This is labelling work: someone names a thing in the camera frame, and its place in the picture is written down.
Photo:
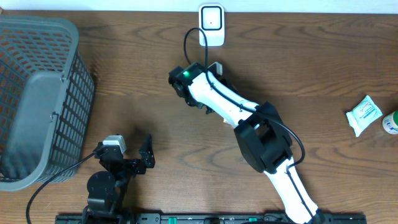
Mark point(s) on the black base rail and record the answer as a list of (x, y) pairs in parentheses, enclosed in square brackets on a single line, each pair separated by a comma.
[(156, 218)]

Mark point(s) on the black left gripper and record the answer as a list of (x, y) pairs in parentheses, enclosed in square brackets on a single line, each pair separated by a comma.
[(145, 152)]

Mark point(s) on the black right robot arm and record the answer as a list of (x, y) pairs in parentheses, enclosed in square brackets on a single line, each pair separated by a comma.
[(264, 140)]

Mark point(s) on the light green tissue pack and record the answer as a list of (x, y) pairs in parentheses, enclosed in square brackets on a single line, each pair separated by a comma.
[(362, 115)]

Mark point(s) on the grey plastic basket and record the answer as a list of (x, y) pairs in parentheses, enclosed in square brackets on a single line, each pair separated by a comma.
[(46, 97)]

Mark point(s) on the green lid jar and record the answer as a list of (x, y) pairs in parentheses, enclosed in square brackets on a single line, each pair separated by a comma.
[(389, 123)]

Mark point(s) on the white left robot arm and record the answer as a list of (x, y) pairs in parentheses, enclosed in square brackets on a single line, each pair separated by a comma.
[(106, 189)]

